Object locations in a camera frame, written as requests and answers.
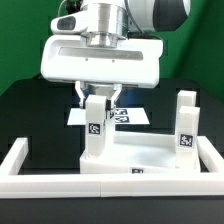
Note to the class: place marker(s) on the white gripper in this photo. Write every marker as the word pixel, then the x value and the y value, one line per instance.
pixel 74 54

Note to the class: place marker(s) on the white desk top tray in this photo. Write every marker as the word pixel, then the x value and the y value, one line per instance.
pixel 144 153

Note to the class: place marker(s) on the tag marker plate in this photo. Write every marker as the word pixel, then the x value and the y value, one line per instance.
pixel 126 116

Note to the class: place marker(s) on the white U-shaped fence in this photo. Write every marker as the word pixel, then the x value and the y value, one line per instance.
pixel 15 185

